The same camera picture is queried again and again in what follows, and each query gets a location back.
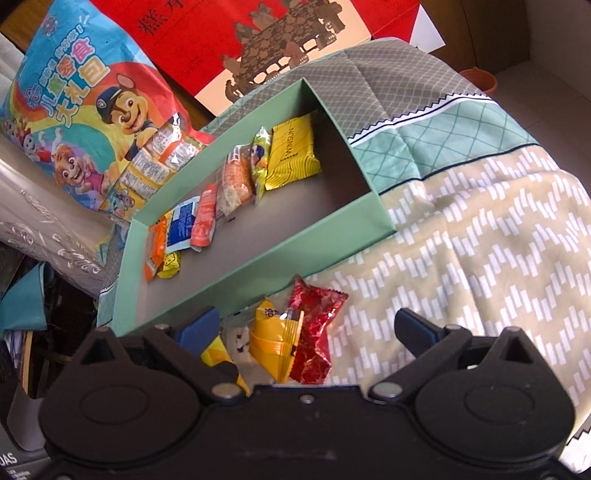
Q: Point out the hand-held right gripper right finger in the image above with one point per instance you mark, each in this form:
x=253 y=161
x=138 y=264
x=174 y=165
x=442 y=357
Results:
x=412 y=324

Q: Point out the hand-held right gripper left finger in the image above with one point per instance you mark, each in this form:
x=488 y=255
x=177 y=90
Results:
x=198 y=325

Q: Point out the white dotted snack packet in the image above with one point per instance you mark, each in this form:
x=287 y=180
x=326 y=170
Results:
x=238 y=341

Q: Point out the yellow cheese stick packet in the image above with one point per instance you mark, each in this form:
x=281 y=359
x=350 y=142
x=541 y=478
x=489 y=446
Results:
x=170 y=264

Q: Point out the orange-yellow pastry packet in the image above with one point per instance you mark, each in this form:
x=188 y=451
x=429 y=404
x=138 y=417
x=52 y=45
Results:
x=272 y=341

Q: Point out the orange clear-window packet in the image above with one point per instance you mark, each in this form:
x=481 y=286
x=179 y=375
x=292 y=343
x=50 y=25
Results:
x=156 y=249

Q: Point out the shiny red patterned packet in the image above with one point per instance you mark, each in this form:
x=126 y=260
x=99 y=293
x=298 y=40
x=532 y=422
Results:
x=318 y=332

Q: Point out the blue and white packet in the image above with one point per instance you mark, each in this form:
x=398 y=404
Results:
x=182 y=224

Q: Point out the long red-orange stick packet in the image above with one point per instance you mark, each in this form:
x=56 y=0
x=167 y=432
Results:
x=205 y=221

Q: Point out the green cardboard box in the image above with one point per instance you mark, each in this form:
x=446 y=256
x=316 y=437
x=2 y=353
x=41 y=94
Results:
x=277 y=249

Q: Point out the orange sausage packet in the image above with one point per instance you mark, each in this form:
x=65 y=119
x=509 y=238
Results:
x=235 y=184

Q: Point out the green-yellow cartoon packet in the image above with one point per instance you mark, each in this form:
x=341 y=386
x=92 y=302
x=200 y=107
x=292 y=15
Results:
x=260 y=161

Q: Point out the large yellow wavy-line packet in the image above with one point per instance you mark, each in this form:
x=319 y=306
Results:
x=293 y=152

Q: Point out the patterned blanket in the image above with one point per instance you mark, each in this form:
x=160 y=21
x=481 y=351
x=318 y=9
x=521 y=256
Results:
x=461 y=230

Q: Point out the teal cloth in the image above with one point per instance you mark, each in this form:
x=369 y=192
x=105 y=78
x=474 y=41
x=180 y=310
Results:
x=27 y=295

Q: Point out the embroidered beige curtain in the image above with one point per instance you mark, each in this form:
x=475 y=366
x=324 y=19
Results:
x=46 y=221

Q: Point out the terracotta pot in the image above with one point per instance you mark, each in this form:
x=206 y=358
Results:
x=480 y=81

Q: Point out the cartoon puppy snack bag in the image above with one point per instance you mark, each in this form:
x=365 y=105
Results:
x=69 y=92

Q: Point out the red printed gift carton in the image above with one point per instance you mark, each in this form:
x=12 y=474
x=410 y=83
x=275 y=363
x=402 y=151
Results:
x=184 y=37

